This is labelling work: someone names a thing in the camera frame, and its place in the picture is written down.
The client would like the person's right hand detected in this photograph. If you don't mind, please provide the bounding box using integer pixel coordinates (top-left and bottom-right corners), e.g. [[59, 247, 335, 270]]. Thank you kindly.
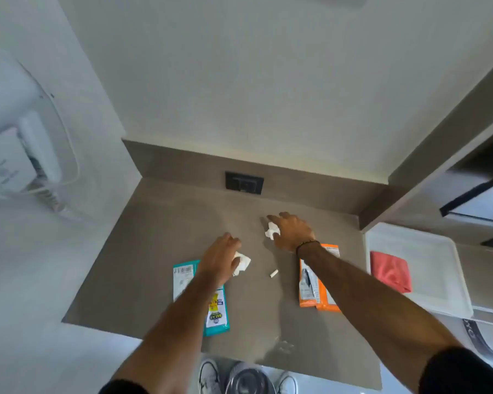
[[266, 212, 317, 254]]

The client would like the person's left hand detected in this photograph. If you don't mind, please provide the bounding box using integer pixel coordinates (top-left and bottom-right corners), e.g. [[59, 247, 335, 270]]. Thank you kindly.
[[196, 232, 243, 285]]

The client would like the orange wipes packet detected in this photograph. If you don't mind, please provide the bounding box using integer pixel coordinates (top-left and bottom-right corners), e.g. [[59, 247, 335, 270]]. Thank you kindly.
[[298, 243, 342, 313]]

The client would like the teal wipes packet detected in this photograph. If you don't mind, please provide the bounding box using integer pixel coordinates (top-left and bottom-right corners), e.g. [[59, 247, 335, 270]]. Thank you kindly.
[[172, 259, 231, 338]]

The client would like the red cloth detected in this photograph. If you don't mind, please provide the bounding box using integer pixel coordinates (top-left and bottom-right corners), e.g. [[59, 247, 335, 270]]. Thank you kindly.
[[369, 251, 413, 294]]

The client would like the silver mesh waste bin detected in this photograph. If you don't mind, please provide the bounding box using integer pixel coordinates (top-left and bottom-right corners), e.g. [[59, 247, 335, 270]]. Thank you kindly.
[[225, 361, 277, 394]]

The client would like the person's left forearm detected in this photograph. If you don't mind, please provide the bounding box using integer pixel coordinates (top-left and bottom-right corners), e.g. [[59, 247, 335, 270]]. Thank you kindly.
[[111, 268, 227, 394]]

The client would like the person's right forearm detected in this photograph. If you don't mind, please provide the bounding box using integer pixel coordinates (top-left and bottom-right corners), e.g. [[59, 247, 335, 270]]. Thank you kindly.
[[296, 241, 463, 392]]

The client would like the white left sneaker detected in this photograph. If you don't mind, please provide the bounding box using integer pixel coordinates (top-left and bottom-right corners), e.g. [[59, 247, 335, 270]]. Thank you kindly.
[[198, 358, 222, 394]]

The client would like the white sneaker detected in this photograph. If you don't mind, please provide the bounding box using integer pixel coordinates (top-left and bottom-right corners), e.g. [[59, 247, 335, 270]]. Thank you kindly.
[[198, 358, 222, 394], [276, 371, 299, 394]]

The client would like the white plastic tray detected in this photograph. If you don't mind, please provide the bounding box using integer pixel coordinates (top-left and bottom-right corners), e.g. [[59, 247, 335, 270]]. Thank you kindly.
[[364, 222, 474, 320]]

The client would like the white right sneaker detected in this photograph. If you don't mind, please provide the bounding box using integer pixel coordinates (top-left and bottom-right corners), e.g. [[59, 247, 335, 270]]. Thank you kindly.
[[276, 371, 299, 394]]

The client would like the black left sleeve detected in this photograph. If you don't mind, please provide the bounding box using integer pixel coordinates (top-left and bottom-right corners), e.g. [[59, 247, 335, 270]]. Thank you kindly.
[[98, 379, 148, 394]]

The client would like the black sleeve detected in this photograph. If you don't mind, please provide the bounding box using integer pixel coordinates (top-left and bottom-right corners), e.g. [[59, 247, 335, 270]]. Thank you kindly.
[[98, 379, 148, 394], [418, 346, 493, 394]]

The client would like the white round container grey band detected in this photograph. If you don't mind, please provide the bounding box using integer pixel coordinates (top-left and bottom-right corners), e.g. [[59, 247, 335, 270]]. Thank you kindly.
[[462, 317, 493, 366]]

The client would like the black right sleeve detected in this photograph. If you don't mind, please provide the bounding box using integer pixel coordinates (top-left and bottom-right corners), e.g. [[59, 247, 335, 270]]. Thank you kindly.
[[418, 346, 493, 394]]

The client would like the dark beaded bracelet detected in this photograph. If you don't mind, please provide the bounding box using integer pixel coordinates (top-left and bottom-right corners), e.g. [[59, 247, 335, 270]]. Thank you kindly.
[[295, 240, 321, 257]]

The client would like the black wall socket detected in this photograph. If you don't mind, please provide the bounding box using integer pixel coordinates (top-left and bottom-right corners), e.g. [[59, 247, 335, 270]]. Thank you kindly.
[[225, 171, 265, 196]]

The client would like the white coiled dryer cord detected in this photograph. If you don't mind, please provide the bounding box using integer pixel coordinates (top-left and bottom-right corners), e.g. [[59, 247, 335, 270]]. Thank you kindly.
[[24, 90, 92, 223]]

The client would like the white wall hair dryer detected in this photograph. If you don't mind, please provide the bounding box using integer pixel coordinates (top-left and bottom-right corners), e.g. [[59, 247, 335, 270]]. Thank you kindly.
[[0, 38, 81, 201]]

